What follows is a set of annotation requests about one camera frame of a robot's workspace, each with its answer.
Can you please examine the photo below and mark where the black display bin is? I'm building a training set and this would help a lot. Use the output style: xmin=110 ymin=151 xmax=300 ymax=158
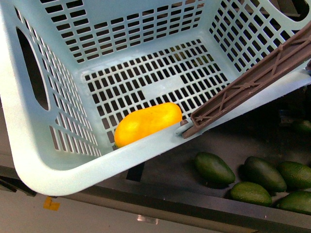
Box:
xmin=0 ymin=84 xmax=311 ymax=233

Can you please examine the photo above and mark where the dark green avocado middle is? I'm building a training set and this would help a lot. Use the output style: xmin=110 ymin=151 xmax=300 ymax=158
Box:
xmin=244 ymin=156 xmax=287 ymax=192

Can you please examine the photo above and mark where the light blue plastic basket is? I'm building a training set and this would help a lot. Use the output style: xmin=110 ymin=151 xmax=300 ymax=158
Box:
xmin=0 ymin=0 xmax=311 ymax=196

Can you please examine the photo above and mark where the green avocado lower right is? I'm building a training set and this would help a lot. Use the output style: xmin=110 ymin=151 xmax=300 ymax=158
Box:
xmin=275 ymin=191 xmax=311 ymax=215

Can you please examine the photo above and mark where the dark green avocado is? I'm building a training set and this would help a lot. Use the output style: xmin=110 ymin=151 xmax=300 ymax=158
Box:
xmin=194 ymin=152 xmax=236 ymax=185
xmin=244 ymin=156 xmax=287 ymax=192

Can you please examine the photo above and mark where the green avocado front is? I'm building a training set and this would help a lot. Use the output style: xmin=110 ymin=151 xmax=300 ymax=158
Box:
xmin=230 ymin=182 xmax=272 ymax=207

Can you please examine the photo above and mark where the dark green avocado left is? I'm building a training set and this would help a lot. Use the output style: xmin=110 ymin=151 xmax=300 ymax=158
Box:
xmin=194 ymin=152 xmax=236 ymax=185

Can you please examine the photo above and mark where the yellow mango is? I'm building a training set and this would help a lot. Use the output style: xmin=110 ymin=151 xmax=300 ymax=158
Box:
xmin=114 ymin=102 xmax=182 ymax=148

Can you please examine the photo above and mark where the brown basket handle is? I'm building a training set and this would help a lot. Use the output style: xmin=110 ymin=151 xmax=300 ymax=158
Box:
xmin=182 ymin=23 xmax=311 ymax=138

